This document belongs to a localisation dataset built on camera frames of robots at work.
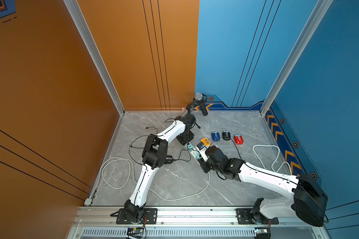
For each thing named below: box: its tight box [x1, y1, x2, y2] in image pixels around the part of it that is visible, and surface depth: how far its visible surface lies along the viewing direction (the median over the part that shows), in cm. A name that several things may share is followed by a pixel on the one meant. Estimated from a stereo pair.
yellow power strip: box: [200, 137, 211, 146], surface depth 101 cm
